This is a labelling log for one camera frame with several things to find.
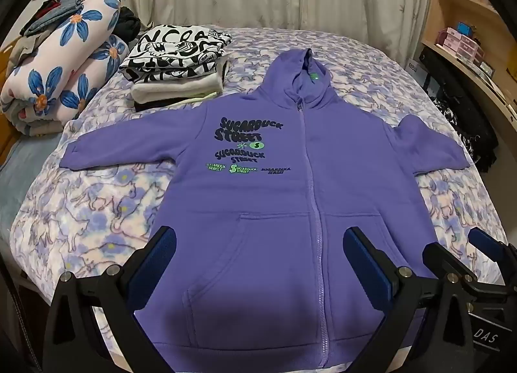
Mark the black and white patterned cloth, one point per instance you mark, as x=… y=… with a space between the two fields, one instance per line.
x=448 y=114

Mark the grey garment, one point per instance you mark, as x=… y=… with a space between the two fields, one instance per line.
x=22 y=48

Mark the black and white printed garment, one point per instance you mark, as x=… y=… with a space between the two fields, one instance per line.
x=173 y=50

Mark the grey blue bed sheet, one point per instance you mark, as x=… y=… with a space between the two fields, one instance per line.
x=24 y=171

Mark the purple cat print blanket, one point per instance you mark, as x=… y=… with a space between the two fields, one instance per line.
x=101 y=203

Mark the denim garment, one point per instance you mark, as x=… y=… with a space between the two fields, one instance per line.
x=56 y=13

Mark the black bag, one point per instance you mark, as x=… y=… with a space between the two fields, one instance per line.
x=460 y=82

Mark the red and black garment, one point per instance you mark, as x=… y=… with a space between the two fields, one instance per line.
x=46 y=7

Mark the purple zip hoodie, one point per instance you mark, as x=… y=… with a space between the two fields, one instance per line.
x=262 y=187

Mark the black folded garment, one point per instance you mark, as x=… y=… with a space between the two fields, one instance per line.
x=153 y=105

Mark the white box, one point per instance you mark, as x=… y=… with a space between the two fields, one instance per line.
x=416 y=72

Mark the cream folded garment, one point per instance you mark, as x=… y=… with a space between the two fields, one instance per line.
x=173 y=88

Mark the light green folded garment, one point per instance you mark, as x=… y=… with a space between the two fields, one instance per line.
x=202 y=97

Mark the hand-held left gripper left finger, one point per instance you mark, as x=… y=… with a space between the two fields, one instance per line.
x=155 y=264

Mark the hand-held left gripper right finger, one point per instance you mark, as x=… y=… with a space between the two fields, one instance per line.
x=365 y=264

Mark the blue flower print quilt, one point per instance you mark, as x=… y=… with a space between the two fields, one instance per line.
x=60 y=74

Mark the wooden shelf unit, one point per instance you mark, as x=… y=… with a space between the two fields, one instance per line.
x=456 y=9

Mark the wooden headboard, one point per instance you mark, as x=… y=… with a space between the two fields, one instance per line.
x=6 y=135

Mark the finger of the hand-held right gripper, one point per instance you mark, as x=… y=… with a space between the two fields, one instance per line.
x=436 y=258
x=486 y=242

